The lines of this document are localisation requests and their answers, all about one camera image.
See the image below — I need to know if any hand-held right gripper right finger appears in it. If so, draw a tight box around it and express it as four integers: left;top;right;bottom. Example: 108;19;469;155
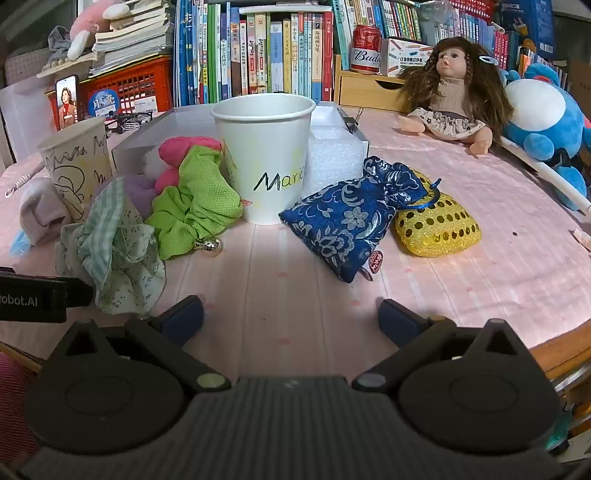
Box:
352;299;539;393

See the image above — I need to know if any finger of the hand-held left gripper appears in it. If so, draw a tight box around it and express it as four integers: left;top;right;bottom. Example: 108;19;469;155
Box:
67;278;95;308

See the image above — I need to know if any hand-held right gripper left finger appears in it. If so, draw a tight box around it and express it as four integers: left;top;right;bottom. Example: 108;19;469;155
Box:
44;295;232;393

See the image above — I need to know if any green checked floral scrunchie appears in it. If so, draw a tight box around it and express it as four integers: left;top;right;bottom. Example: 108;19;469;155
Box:
54;176;166;316

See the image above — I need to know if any blue face mask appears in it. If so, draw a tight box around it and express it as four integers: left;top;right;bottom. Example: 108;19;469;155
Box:
9;230;33;256

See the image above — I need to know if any pale grey sock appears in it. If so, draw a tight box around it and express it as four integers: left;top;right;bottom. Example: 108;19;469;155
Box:
19;178;72;246

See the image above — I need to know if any gold sequin pouch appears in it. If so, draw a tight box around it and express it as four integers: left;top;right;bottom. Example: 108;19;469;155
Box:
393;169;482;258

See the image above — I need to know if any green scrunchie with bell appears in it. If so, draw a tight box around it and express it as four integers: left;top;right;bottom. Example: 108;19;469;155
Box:
144;145;244;260

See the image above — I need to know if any purple plush toy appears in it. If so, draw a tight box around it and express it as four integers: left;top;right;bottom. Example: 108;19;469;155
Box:
99;175;160;217

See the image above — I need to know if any blue floral brocade pouch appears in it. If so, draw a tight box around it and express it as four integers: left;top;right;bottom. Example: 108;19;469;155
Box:
278;156;432;283

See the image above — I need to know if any white cardboard box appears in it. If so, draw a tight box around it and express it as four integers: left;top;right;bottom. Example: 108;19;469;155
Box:
111;102;370;178

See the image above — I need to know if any pink knitted fabric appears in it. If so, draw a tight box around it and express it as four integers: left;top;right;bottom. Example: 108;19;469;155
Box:
0;353;38;462

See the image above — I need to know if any paper cup with mouse drawing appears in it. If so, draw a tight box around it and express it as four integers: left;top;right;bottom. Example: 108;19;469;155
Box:
38;116;114;223

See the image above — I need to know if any pink scrunchie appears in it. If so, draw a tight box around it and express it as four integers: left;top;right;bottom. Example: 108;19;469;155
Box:
154;136;222;195

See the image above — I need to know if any white bubble wrap sheet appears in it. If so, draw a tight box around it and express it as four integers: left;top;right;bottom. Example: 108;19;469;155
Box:
307;126;365;199

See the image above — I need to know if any white paper bag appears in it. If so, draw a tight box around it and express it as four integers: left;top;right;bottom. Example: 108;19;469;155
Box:
0;78;61;162

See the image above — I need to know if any paper cup with cat drawing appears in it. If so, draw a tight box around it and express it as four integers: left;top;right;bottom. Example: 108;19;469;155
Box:
210;93;317;225

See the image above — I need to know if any smartphone with lit screen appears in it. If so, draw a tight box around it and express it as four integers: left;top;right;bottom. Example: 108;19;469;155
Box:
54;75;80;131

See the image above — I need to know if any round blue sticker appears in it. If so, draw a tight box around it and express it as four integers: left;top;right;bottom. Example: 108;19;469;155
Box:
88;88;121;118

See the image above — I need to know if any black binder clip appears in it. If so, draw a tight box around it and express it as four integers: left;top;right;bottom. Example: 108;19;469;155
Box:
338;107;363;136

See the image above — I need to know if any white plastic bar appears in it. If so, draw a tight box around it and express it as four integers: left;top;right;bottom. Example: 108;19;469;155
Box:
501;136;591;210

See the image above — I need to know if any red plastic crate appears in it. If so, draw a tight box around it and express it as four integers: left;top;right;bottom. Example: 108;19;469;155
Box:
78;55;175;121

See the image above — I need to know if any wooden desk drawer organizer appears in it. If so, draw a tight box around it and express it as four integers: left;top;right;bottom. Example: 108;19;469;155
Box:
333;54;416;113

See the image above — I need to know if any grey grid board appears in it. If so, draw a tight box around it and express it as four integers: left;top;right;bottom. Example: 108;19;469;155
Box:
4;46;51;86

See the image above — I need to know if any brown-haired doll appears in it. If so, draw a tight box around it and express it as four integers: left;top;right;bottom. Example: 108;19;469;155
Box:
398;37;515;158

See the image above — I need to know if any grey cloth toy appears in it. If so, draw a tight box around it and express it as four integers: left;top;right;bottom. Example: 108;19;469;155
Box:
46;25;72;65

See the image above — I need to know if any blue and white plush toy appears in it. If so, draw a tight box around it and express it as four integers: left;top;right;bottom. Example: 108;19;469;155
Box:
501;62;591;210

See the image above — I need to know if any stack of lying books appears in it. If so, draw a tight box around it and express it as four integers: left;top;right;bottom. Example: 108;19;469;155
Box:
90;0;174;77

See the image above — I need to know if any small white printed carton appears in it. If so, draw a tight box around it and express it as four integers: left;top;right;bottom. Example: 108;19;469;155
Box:
379;38;437;78

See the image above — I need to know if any red beer can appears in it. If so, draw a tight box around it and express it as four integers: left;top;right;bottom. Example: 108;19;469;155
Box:
349;24;383;75

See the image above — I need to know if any row of upright picture books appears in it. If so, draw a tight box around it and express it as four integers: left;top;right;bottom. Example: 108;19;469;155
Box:
174;0;334;108

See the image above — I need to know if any pink and white plush toy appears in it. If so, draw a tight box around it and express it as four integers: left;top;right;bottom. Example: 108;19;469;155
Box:
68;0;127;61

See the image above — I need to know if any row of slim paperback books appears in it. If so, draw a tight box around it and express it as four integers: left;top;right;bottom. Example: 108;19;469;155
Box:
332;0;568;88

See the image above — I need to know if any red mesh basket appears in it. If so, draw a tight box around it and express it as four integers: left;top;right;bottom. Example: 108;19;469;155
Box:
450;0;497;24

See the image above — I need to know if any blue printed carton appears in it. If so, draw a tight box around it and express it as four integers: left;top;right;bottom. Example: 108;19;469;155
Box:
496;0;555;58

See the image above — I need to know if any grey phone lanyard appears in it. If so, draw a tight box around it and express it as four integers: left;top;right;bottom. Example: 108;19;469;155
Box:
4;168;44;198

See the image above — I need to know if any black wire-frame object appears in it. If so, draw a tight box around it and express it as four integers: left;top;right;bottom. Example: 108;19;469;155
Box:
105;111;153;134

